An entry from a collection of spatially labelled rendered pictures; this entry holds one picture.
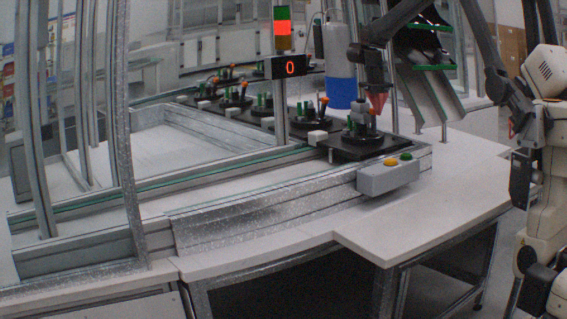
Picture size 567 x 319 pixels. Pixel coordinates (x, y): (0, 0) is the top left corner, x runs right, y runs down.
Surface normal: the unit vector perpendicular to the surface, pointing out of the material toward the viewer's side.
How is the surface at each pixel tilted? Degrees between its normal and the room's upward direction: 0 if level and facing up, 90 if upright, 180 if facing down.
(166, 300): 90
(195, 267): 0
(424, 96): 45
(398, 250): 0
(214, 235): 90
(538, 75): 90
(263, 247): 0
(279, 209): 90
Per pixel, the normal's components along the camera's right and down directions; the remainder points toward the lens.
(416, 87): 0.26, -0.51
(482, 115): 0.57, 0.21
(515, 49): -0.85, 0.19
